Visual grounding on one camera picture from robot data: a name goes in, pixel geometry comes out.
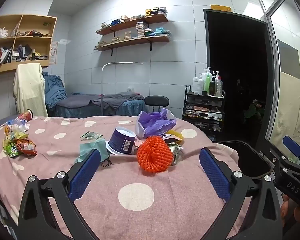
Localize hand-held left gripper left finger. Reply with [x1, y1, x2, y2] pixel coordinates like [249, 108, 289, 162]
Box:
[17, 149, 102, 240]

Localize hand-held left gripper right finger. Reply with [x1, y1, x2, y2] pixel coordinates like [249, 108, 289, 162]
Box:
[199, 147, 283, 240]

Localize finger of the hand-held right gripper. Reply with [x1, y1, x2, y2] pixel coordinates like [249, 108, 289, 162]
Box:
[258, 138, 283, 171]
[282, 135, 300, 173]

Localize dark plastic trash bin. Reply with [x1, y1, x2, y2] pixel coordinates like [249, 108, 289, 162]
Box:
[217, 140, 274, 180]

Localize green drink carton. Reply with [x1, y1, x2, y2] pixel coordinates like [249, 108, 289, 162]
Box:
[166, 142, 184, 165]

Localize purple paper cup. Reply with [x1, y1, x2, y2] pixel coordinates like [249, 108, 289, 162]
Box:
[105, 127, 137, 155]

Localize orange foam fruit net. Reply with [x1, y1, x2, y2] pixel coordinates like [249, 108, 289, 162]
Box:
[137, 135, 171, 173]

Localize purple plastic bag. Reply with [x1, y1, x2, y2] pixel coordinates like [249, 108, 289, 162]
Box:
[135, 108, 177, 139]

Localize person's right hand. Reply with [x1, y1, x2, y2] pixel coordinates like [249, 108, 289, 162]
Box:
[280, 195, 300, 228]

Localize teal tissue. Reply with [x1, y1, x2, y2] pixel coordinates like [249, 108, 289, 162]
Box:
[75, 139, 108, 164]

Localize small green wrapper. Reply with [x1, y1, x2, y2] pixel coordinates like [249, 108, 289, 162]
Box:
[80, 131, 103, 141]

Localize potted plant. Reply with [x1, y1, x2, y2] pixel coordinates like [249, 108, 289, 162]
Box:
[244, 99, 265, 120]

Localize glass door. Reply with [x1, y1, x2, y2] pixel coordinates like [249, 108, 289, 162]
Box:
[252, 0, 300, 155]

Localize yellow foam fruit net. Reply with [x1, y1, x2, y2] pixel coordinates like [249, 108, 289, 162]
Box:
[166, 130, 184, 142]

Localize dark snack pouch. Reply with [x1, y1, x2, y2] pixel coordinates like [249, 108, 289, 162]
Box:
[160, 134, 177, 143]

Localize black mesh cart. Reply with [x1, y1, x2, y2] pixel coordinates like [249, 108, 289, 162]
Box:
[182, 85, 226, 140]

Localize red orange snack packet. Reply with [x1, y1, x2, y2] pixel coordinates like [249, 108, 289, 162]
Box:
[16, 139, 37, 157]

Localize blue skirted massage bed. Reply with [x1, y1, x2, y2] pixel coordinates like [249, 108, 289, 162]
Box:
[46, 91, 147, 118]

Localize green and yellow snack packet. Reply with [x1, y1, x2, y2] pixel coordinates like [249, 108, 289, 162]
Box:
[2, 133, 30, 145]

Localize grey blanket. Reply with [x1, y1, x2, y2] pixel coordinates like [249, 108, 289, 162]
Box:
[59, 91, 145, 109]

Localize red chips can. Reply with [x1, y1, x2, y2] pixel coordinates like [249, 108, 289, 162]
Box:
[18, 109, 34, 122]

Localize dark bottle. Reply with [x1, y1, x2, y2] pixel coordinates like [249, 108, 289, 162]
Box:
[209, 77, 217, 96]

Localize clear plastic bottle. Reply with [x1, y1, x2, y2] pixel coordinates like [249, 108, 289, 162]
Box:
[5, 118, 28, 128]

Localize green bottle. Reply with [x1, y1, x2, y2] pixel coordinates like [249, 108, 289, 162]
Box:
[203, 74, 212, 95]

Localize white capped bottle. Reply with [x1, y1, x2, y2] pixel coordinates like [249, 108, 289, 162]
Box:
[192, 77, 203, 94]

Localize blue cloth pile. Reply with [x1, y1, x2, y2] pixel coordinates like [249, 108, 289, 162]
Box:
[42, 72, 68, 108]

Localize black chair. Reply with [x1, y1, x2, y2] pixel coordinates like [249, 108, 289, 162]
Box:
[144, 95, 170, 117]

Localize cream cloth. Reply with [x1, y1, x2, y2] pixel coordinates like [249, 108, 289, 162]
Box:
[13, 62, 48, 117]

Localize white floor lamp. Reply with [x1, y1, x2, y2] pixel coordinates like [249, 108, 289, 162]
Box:
[101, 61, 144, 117]

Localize wooden cubby shelf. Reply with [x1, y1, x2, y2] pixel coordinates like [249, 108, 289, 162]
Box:
[0, 14, 58, 75]

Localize row of small boxes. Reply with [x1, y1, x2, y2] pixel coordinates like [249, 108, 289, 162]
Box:
[101, 7, 168, 28]

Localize wall poster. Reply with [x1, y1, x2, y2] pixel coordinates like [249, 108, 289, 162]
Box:
[49, 41, 58, 65]

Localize wooden wall shelf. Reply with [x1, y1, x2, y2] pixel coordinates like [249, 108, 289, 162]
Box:
[95, 13, 169, 36]
[94, 34, 171, 57]

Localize yellow wall sign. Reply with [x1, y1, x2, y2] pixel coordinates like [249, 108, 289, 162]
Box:
[210, 4, 232, 12]

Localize wall shelves with boxes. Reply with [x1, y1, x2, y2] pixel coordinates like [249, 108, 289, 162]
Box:
[97, 21, 171, 47]

